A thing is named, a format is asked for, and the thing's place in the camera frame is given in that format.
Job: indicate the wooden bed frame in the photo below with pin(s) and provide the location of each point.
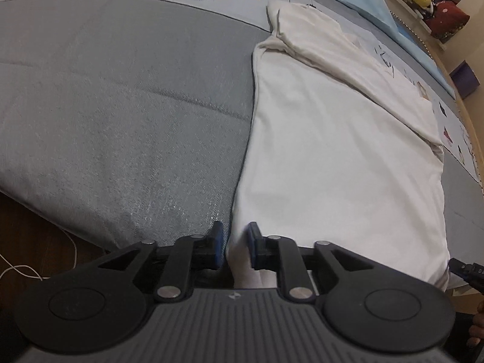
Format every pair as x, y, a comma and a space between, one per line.
472, 128

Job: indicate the person's right hand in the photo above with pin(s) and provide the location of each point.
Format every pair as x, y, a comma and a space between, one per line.
477, 325

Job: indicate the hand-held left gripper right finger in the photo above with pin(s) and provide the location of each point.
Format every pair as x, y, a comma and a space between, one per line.
252, 247

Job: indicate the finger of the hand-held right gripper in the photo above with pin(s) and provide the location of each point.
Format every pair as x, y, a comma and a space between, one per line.
470, 274

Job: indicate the dark red cushion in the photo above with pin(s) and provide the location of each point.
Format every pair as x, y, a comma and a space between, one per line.
448, 19

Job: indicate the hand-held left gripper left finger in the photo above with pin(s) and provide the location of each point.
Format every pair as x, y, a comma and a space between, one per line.
217, 244

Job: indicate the grey printed bed sheet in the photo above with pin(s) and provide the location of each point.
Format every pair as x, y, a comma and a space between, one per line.
113, 102

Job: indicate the white shirt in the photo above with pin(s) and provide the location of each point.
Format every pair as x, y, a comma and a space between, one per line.
340, 140

